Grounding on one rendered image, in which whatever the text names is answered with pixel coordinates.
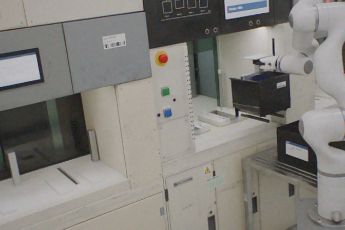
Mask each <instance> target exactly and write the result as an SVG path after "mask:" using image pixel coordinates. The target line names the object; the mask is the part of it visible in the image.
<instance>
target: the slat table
mask: <svg viewBox="0 0 345 230"><path fill-rule="evenodd" d="M274 154H275V155H274ZM269 159H271V160H269ZM257 161H258V162H257ZM266 161H267V162H266ZM261 162H262V163H261ZM269 162H270V163H269ZM263 163H264V164H263ZM284 164H285V165H284ZM287 165H288V164H286V163H283V162H280V161H278V160H277V146H274V147H272V148H269V149H266V150H263V151H261V152H257V153H255V154H252V155H250V156H247V157H245V158H243V159H242V174H243V192H244V193H247V201H244V211H245V220H246V230H254V228H253V209H252V188H251V168H250V167H252V168H254V169H256V170H258V171H261V172H263V173H265V174H268V175H271V176H273V177H276V178H278V179H281V180H284V181H285V182H287V183H290V184H293V185H296V186H298V187H300V188H303V189H305V190H308V191H311V192H313V193H314V194H317V175H314V174H311V173H309V172H307V171H303V170H301V169H299V168H297V167H293V166H291V165H288V166H287ZM290 166H291V167H290ZM274 167H275V168H274ZM276 168H278V169H279V170H277V169H276ZM286 168H287V169H286ZM296 168H297V169H296ZM288 169H289V170H288ZM280 170H282V171H280ZM290 170H291V171H290ZM300 170H301V171H300ZM283 171H285V172H283ZM293 171H294V172H293ZM288 173H289V174H288ZM298 173H299V174H298ZM290 174H293V175H296V176H293V175H290ZM301 174H302V175H301ZM303 175H304V176H303ZM313 175H314V176H313ZM297 176H298V177H297ZM306 176H307V177H306ZM299 177H301V178H299ZM312 178H313V179H312ZM304 179H306V180H304ZM307 180H309V181H310V182H309V181H307ZM311 182H313V183H311ZM314 183H315V184H314ZM296 229H297V224H295V225H292V226H290V227H288V228H286V229H284V230H296Z"/></svg>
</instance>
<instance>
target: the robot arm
mask: <svg viewBox="0 0 345 230"><path fill-rule="evenodd" d="M289 25H290V27H291V29H292V30H293V31H292V37H291V44H292V47H293V49H295V50H297V51H300V52H299V53H297V54H296V55H280V56H269V57H265V58H264V59H260V60H253V64H255V65H262V66H260V68H261V69H277V71H279V72H280V73H288V74H295V75H301V76H309V75H310V74H311V73H312V72H313V69H314V75H315V80H316V83H317V85H318V86H319V88H320V89H321V90H322V91H323V92H325V93H326V94H328V95H329V96H331V97H332V98H334V99H335V100H336V102H337V104H338V107H334V108H328V109H317V110H311V111H308V112H306V113H304V114H303V115H302V116H301V118H300V121H299V131H300V134H301V136H302V137H303V138H304V140H305V141H306V142H307V143H308V144H309V145H310V146H311V148H312V149H313V151H314V152H315V154H316V158H317V203H315V204H313V206H311V207H310V208H309V218H310V219H311V220H312V221H313V222H315V223H316V224H319V225H322V226H325V227H331V228H337V229H339V228H345V151H344V150H341V149H337V148H334V147H331V146H329V145H328V143H329V142H334V141H345V77H344V70H343V62H342V46H343V43H344V41H345V3H342V2H334V3H323V1H322V0H299V2H298V3H297V4H296V5H295V6H294V7H293V8H292V9H291V11H290V14H289ZM320 31H326V32H327V33H328V37H327V39H326V40H325V41H324V42H323V43H322V44H321V45H319V43H318V42H317V41H316V40H315V39H314V38H313V37H314V32H320ZM260 61H261V62H260Z"/></svg>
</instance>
